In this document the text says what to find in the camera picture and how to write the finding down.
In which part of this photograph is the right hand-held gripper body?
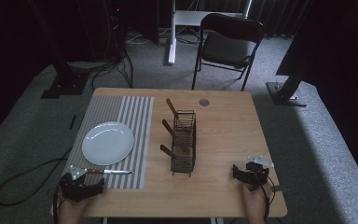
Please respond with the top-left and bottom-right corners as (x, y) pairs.
(244, 155), (275, 191)

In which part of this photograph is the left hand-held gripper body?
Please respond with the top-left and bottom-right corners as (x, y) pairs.
(58, 164), (90, 203)

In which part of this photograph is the person's right hand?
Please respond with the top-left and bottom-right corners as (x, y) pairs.
(241, 182), (273, 224)

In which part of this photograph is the small grey tab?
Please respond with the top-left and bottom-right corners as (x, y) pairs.
(271, 184), (289, 193)

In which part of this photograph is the white round plate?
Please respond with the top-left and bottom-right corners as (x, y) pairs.
(81, 120), (135, 167)

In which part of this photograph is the grey striped placemat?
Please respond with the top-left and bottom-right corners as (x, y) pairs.
(60, 95), (155, 190)

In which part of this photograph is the black metal stand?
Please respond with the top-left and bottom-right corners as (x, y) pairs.
(27, 0), (90, 100)
(266, 59), (312, 108)

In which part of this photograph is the black folding chair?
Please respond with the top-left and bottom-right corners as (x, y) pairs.
(191, 12), (266, 92)

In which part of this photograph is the black equipment tower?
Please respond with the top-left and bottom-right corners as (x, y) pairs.
(76, 0), (129, 63)

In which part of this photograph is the wooden handled table knife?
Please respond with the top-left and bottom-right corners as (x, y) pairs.
(85, 167), (135, 176)

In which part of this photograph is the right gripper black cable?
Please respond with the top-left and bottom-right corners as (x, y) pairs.
(252, 164), (277, 224)

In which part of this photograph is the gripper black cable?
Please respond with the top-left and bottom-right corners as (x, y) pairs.
(52, 185), (63, 224)
(252, 164), (277, 224)

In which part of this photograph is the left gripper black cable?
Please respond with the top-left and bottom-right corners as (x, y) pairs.
(52, 185), (63, 224)

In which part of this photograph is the black floor cable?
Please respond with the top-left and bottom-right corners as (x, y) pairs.
(0, 148), (73, 207)

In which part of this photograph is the black wire cutlery rack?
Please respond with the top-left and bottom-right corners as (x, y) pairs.
(170, 109), (198, 178)

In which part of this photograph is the bundle of black cables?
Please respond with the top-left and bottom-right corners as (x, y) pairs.
(90, 29), (135, 91)

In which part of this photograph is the white desk frame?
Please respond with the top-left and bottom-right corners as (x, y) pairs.
(166, 0), (254, 66)

